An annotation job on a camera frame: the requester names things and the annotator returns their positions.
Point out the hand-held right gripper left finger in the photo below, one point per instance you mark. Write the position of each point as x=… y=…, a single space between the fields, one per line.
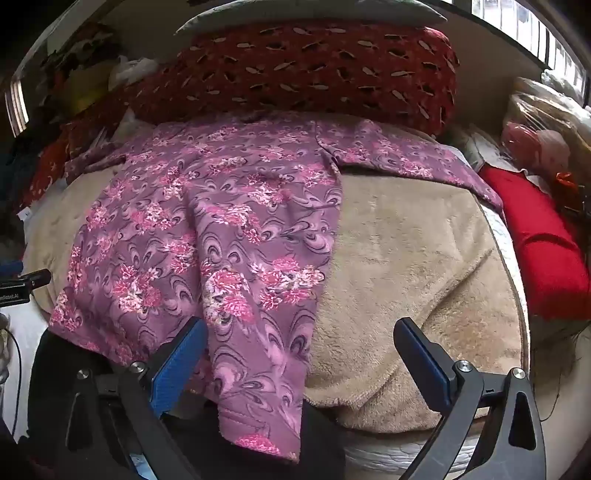
x=178 y=367

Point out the red-orange patterned cloth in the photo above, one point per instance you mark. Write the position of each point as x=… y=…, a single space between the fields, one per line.
x=51 y=161

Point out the red penguin pattern blanket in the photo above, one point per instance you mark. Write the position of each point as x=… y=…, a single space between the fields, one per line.
x=323 y=78

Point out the grey pillow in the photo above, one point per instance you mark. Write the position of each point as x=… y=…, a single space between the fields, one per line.
x=304 y=11

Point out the dark cloth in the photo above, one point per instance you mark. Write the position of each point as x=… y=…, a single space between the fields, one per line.
x=323 y=443

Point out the plain red cloth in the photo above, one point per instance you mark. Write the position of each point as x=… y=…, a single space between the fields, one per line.
x=540 y=244

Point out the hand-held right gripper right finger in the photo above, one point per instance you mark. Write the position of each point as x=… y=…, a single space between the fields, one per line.
x=427 y=367

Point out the white plastic bag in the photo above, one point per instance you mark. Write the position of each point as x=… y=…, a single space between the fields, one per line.
x=131 y=71

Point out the purple floral garment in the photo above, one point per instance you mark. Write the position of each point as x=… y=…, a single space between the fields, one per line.
x=221 y=207

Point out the clear plastic bag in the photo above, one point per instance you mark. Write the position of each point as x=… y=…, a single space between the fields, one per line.
x=545 y=134

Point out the beige fleece blanket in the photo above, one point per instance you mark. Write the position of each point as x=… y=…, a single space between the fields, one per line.
x=406 y=258

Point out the window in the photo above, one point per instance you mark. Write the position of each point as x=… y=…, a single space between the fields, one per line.
x=531 y=27

